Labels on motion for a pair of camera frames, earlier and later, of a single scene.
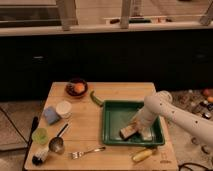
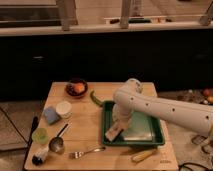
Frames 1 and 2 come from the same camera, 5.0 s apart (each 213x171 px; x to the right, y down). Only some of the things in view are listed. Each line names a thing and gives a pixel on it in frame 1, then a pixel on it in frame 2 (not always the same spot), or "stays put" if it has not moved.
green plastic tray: [117, 114] stays put
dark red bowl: [76, 87] stays put
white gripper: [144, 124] → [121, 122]
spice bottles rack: [197, 101] stays put
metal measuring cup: [56, 144] stays put
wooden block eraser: [126, 132] → [111, 134]
